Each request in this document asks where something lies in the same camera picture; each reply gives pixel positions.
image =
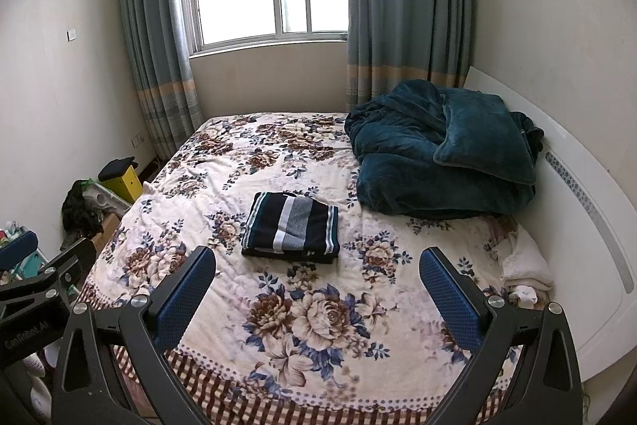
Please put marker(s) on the white headboard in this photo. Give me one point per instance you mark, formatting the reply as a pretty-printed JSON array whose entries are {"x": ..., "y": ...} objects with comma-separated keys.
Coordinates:
[{"x": 562, "y": 236}]

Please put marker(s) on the blue-grey curtain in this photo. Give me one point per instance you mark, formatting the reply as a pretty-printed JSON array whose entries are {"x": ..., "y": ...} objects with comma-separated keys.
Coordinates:
[
  {"x": 154, "y": 56},
  {"x": 408, "y": 7}
]

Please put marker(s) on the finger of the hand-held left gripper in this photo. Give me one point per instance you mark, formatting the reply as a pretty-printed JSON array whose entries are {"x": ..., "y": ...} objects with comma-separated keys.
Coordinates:
[
  {"x": 74, "y": 260},
  {"x": 20, "y": 248}
]

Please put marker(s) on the black cloth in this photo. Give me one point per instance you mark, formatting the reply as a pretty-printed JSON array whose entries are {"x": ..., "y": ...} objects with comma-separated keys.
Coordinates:
[{"x": 117, "y": 168}]

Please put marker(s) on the floral bed blanket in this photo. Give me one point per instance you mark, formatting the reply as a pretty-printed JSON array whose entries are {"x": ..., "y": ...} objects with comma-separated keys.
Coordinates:
[{"x": 308, "y": 320}]

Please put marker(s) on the black garment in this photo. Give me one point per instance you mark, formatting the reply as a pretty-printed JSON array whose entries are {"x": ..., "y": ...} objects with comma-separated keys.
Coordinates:
[{"x": 321, "y": 260}]

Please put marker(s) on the teal plush blanket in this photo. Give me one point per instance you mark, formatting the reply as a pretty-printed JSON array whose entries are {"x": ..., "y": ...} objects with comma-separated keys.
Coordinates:
[{"x": 423, "y": 166}]

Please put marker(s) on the white towel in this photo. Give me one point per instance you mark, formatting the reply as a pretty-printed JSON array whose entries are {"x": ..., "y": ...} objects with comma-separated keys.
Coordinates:
[{"x": 527, "y": 260}]

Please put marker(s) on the dark clothes pile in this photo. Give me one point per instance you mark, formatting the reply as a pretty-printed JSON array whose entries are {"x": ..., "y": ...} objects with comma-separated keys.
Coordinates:
[{"x": 79, "y": 211}]

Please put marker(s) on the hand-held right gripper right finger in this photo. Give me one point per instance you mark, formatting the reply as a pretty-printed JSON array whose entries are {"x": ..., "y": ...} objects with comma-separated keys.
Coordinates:
[{"x": 448, "y": 300}]

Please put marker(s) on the white wall switch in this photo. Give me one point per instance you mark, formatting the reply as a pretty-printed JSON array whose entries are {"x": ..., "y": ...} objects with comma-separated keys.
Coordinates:
[{"x": 71, "y": 34}]

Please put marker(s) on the yellow box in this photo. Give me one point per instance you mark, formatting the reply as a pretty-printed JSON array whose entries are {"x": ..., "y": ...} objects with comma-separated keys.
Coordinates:
[{"x": 124, "y": 186}]

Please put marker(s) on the striped knit sweater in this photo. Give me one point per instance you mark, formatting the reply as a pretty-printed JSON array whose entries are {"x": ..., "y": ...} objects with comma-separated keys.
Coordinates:
[{"x": 288, "y": 226}]

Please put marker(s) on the cardboard box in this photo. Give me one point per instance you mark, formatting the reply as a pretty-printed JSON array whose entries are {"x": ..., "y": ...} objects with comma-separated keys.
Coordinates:
[{"x": 107, "y": 228}]

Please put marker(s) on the wall socket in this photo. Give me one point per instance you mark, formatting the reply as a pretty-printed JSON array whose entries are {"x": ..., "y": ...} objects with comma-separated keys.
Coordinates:
[{"x": 138, "y": 138}]

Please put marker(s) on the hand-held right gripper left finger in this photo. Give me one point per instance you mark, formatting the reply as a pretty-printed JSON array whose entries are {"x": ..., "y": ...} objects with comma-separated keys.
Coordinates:
[{"x": 186, "y": 295}]

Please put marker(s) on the teal shelf rack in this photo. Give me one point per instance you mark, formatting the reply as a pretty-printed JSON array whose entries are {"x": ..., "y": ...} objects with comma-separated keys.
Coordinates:
[{"x": 30, "y": 263}]

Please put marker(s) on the white sock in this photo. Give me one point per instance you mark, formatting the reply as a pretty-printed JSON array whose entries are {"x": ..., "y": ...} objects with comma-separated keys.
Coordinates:
[{"x": 527, "y": 295}]

